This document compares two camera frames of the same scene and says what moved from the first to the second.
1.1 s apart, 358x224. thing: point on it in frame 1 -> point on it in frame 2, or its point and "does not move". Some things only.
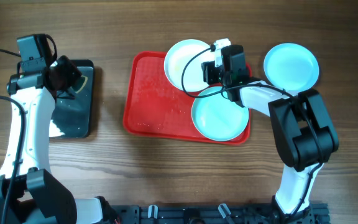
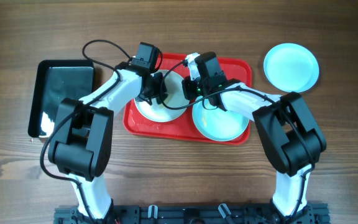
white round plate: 175,57 -> 173,107
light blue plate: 217,118 does not move
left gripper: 70,73 -> 155,90
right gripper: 212,73 -> 190,88
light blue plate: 293,67 does not move
